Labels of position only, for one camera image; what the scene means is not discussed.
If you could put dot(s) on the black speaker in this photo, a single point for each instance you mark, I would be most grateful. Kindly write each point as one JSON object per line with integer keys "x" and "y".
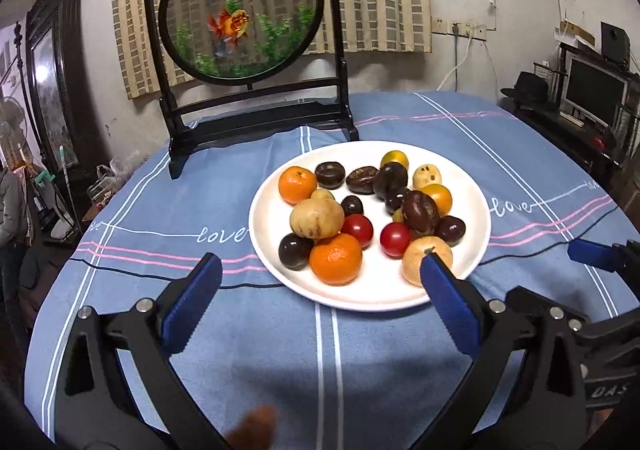
{"x": 615, "y": 43}

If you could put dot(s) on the blurred brown fuzzy thing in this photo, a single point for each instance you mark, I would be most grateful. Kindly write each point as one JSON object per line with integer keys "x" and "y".
{"x": 252, "y": 427}

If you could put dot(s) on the round goldfish screen black stand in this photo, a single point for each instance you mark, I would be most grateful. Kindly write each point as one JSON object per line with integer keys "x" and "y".
{"x": 240, "y": 10}

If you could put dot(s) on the dark brown chestnut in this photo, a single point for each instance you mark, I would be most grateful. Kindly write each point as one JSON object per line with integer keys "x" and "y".
{"x": 330, "y": 175}

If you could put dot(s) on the yellow cardboard box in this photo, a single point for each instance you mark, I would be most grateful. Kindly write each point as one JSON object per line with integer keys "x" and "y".
{"x": 577, "y": 33}

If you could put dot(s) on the yellow potato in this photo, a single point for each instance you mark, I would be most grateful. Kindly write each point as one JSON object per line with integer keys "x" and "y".
{"x": 316, "y": 219}

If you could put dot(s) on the computer monitor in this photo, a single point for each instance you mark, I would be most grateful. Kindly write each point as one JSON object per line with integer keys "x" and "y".
{"x": 594, "y": 90}

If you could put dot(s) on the orange kumquat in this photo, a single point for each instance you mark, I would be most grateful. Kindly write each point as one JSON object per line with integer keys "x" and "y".
{"x": 439, "y": 198}

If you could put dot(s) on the small yellow kumquat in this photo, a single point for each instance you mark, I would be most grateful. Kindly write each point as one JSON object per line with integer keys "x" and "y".
{"x": 397, "y": 216}

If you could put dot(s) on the clear plastic bag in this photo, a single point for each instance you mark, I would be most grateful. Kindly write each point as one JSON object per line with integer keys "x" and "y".
{"x": 107, "y": 178}

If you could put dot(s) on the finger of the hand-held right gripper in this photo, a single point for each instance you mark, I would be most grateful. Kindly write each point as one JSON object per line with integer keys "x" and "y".
{"x": 592, "y": 252}

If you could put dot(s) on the blue striped tablecloth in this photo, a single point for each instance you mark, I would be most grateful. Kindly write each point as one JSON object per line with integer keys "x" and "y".
{"x": 150, "y": 210}

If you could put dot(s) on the green plastic bracket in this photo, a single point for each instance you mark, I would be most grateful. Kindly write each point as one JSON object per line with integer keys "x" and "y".
{"x": 42, "y": 178}

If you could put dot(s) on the white wall socket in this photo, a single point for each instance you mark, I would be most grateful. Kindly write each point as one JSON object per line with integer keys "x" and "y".
{"x": 480, "y": 32}
{"x": 460, "y": 28}
{"x": 439, "y": 25}

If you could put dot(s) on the red round gadget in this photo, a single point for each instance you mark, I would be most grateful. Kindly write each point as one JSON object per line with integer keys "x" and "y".
{"x": 598, "y": 141}

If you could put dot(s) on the wrinkled brown chestnut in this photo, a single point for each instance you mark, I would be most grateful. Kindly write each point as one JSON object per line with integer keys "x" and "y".
{"x": 420, "y": 212}
{"x": 362, "y": 180}

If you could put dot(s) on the white oval plate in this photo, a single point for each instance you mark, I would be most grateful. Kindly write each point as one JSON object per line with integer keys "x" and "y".
{"x": 370, "y": 290}

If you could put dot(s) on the red cherry tomato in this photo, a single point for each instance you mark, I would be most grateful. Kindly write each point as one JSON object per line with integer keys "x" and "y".
{"x": 395, "y": 240}
{"x": 357, "y": 230}

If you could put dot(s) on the orange tangerine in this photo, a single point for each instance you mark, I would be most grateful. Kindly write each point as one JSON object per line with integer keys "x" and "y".
{"x": 335, "y": 260}
{"x": 297, "y": 185}

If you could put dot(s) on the green tangerine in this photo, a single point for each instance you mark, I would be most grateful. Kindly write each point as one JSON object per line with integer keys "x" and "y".
{"x": 395, "y": 159}

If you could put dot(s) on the black metal rack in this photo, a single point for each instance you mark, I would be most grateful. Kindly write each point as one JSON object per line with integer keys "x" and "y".
{"x": 550, "y": 123}

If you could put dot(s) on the black hat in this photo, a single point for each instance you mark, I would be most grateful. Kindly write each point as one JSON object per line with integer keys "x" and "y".
{"x": 530, "y": 90}

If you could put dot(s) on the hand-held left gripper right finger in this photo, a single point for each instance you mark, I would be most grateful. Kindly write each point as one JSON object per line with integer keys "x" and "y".
{"x": 450, "y": 302}

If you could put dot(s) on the white standing fan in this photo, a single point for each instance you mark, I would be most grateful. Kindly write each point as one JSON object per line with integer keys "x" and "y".
{"x": 12, "y": 123}

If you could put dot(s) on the dark carved wooden frame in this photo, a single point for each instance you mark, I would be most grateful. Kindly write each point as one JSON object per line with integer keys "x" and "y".
{"x": 50, "y": 75}

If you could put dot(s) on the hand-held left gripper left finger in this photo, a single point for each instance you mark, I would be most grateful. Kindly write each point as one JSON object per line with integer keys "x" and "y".
{"x": 192, "y": 302}

